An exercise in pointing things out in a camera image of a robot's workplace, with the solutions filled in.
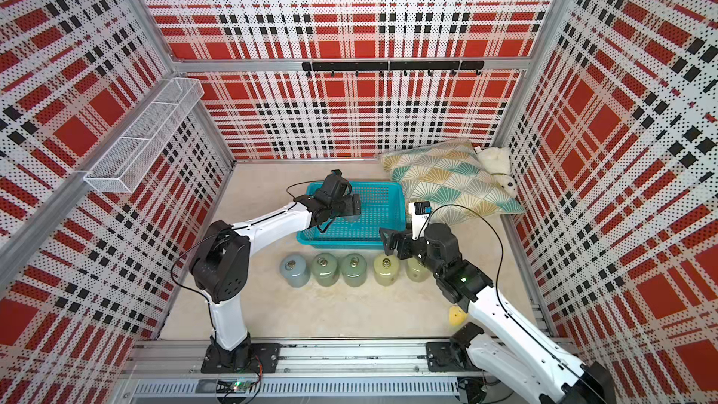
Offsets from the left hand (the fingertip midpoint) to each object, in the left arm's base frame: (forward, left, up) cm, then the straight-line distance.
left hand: (352, 201), depth 94 cm
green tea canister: (-23, +7, -3) cm, 24 cm away
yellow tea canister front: (-23, -11, -3) cm, 26 cm away
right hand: (-17, -14, +11) cm, 24 cm away
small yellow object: (-34, -31, -9) cm, 48 cm away
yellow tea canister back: (-23, -20, -4) cm, 31 cm away
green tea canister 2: (-23, -1, -2) cm, 23 cm away
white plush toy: (+21, -56, -4) cm, 60 cm away
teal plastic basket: (+5, -11, -10) cm, 15 cm away
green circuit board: (-51, +26, -9) cm, 58 cm away
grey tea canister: (-23, +16, -3) cm, 28 cm away
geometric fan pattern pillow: (+9, -34, +5) cm, 35 cm away
